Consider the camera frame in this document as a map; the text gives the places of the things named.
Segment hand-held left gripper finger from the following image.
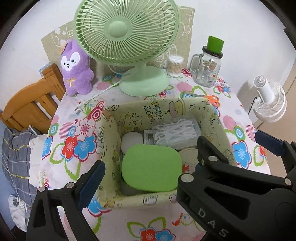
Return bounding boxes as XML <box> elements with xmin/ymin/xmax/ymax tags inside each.
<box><xmin>26</xmin><ymin>160</ymin><xmax>106</xmax><ymax>241</ymax></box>

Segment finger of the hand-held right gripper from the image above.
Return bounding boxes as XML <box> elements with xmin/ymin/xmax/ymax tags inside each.
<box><xmin>178</xmin><ymin>136</ymin><xmax>286</xmax><ymax>209</ymax></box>
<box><xmin>255</xmin><ymin>130</ymin><xmax>296</xmax><ymax>187</ymax></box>

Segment round cream rabbit pocket mirror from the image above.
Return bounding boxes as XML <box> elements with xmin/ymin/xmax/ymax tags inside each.
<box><xmin>179</xmin><ymin>148</ymin><xmax>201</xmax><ymax>174</ymax></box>

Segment yellow cartoon fabric storage box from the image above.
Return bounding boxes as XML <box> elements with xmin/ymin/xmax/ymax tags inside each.
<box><xmin>96</xmin><ymin>97</ymin><xmax>237</xmax><ymax>211</ymax></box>

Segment clear box of floss picks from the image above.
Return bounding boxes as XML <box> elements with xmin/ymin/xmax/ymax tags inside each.
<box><xmin>153</xmin><ymin>118</ymin><xmax>201</xmax><ymax>151</ymax></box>

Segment green rounded rectangular case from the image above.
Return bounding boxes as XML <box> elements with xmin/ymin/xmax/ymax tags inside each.
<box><xmin>121</xmin><ymin>144</ymin><xmax>182</xmax><ymax>195</ymax></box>

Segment white round case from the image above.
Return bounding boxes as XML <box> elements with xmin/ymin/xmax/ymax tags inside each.
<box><xmin>121</xmin><ymin>132</ymin><xmax>144</xmax><ymax>154</ymax></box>

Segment white charger adapter box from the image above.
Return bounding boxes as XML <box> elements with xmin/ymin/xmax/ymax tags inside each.
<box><xmin>143</xmin><ymin>129</ymin><xmax>156</xmax><ymax>146</ymax></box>

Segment floral tablecloth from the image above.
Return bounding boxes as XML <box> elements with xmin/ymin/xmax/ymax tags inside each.
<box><xmin>38</xmin><ymin>68</ymin><xmax>271</xmax><ymax>241</ymax></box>

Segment white pillow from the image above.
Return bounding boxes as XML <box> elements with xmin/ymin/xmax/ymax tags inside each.
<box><xmin>29</xmin><ymin>133</ymin><xmax>50</xmax><ymax>188</ymax></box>

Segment white patterned cloth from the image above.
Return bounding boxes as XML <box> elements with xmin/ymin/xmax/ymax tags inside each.
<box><xmin>8</xmin><ymin>195</ymin><xmax>33</xmax><ymax>232</ymax></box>

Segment grey plaid blanket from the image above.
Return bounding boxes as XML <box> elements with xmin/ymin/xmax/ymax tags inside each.
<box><xmin>1</xmin><ymin>126</ymin><xmax>43</xmax><ymax>207</ymax></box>

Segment glass jar mug green lid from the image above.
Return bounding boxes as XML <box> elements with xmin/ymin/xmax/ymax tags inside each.
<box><xmin>190</xmin><ymin>35</ymin><xmax>225</xmax><ymax>88</ymax></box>

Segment cotton swab container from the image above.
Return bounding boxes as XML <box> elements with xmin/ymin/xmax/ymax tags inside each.
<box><xmin>167</xmin><ymin>54</ymin><xmax>185</xmax><ymax>77</ymax></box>

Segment purple plush toy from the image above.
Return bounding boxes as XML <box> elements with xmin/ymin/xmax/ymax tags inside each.
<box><xmin>60</xmin><ymin>39</ymin><xmax>95</xmax><ymax>96</ymax></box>

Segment light blue printed card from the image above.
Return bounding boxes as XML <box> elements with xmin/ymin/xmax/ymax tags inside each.
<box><xmin>38</xmin><ymin>62</ymin><xmax>51</xmax><ymax>77</ymax></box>

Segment green desk fan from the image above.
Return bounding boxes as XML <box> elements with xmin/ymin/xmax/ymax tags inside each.
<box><xmin>74</xmin><ymin>0</ymin><xmax>179</xmax><ymax>97</ymax></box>

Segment white pedestal fan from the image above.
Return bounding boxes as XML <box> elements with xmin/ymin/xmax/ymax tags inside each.
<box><xmin>252</xmin><ymin>75</ymin><xmax>287</xmax><ymax>123</ymax></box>

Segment black fan power cable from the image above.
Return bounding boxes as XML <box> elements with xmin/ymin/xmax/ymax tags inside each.
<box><xmin>248</xmin><ymin>96</ymin><xmax>259</xmax><ymax>115</ymax></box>

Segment orange handled scissors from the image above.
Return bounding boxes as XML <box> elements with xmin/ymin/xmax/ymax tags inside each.
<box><xmin>183</xmin><ymin>92</ymin><xmax>221</xmax><ymax>107</ymax></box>

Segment white fan power cable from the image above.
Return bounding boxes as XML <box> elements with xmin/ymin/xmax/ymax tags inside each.
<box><xmin>74</xmin><ymin>70</ymin><xmax>137</xmax><ymax>115</ymax></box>

